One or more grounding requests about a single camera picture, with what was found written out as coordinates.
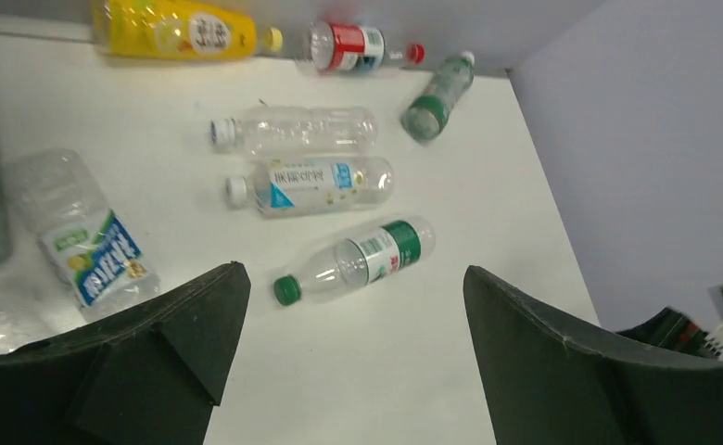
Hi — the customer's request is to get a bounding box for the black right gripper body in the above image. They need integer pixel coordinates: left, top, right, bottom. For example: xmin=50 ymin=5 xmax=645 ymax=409
xmin=616 ymin=307 xmax=723 ymax=360

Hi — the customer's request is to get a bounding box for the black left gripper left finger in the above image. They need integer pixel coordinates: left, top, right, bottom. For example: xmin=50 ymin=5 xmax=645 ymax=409
xmin=0 ymin=262 xmax=251 ymax=445

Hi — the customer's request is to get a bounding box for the yellow juice bottle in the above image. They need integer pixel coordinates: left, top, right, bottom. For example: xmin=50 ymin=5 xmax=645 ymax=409
xmin=91 ymin=0 xmax=284 ymax=61

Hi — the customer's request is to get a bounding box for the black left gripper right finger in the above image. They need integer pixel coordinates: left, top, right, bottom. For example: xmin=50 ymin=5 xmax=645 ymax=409
xmin=463 ymin=266 xmax=723 ymax=444

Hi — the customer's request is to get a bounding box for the white blue label tea bottle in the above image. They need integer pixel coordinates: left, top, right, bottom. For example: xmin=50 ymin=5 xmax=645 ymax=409
xmin=224 ymin=156 xmax=395 ymax=219

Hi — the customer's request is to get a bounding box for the clear unlabelled bottle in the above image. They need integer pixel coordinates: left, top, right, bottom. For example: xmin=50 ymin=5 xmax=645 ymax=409
xmin=209 ymin=105 xmax=379 ymax=158

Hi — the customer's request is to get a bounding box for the red label bottle red cap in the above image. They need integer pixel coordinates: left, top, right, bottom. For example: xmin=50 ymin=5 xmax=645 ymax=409
xmin=298 ymin=21 xmax=425 ymax=76

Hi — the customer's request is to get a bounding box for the blue green label water bottle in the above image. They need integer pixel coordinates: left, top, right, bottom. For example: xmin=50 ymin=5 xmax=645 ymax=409
xmin=5 ymin=148 xmax=160 ymax=323

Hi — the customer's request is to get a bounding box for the green label bottle green cap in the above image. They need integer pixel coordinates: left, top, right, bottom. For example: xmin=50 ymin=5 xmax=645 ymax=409
xmin=273 ymin=216 xmax=437 ymax=307

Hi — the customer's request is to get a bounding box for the green tinted bottle white cap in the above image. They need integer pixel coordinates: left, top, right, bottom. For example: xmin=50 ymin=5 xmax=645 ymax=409
xmin=400 ymin=51 xmax=476 ymax=144

